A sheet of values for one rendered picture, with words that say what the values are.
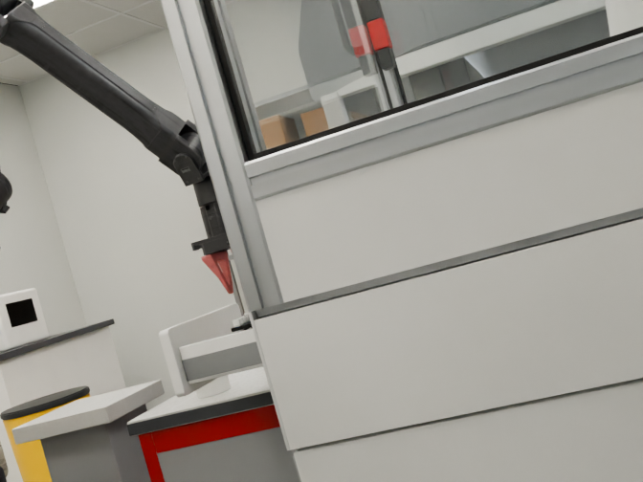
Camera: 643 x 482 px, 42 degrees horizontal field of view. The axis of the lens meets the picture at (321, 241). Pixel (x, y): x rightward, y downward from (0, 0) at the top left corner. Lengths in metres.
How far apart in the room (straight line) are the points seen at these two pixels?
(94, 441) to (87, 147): 4.56
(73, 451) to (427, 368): 1.52
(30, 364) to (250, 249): 4.16
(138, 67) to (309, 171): 5.60
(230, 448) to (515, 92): 1.06
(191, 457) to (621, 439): 1.04
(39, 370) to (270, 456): 3.49
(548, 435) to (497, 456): 0.05
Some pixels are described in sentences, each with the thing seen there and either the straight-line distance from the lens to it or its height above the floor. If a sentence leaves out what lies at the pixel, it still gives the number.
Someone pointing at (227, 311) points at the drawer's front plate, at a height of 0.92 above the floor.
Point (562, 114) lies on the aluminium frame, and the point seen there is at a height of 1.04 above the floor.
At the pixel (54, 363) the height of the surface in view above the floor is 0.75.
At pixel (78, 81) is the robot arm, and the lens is 1.39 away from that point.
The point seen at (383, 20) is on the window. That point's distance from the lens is 0.83.
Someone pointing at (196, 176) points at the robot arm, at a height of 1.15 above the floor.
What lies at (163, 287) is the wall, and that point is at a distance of 6.32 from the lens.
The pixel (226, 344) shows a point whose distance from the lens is 1.34.
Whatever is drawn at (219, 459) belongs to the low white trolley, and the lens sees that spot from 1.67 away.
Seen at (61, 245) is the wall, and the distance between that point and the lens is 6.69.
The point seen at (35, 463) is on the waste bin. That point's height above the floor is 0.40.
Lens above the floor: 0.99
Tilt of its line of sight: level
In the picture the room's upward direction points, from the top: 16 degrees counter-clockwise
